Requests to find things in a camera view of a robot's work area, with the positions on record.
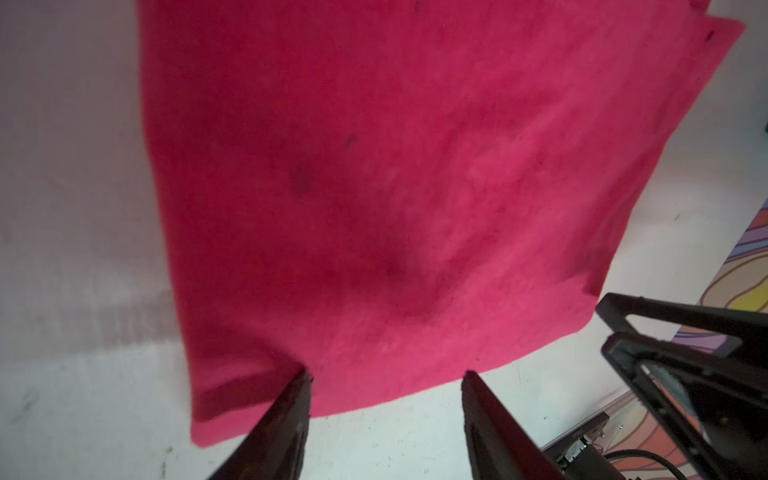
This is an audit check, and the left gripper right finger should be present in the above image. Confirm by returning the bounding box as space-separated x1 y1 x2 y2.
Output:
461 371 563 480

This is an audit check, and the magenta t shirt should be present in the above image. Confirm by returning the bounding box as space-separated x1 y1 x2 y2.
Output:
137 1 744 447

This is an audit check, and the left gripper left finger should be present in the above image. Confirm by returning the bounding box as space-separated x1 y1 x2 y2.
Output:
210 370 312 480

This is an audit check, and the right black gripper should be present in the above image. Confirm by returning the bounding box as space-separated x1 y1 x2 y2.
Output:
596 293 767 479

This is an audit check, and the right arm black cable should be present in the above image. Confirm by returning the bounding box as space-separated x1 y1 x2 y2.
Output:
602 448 688 480

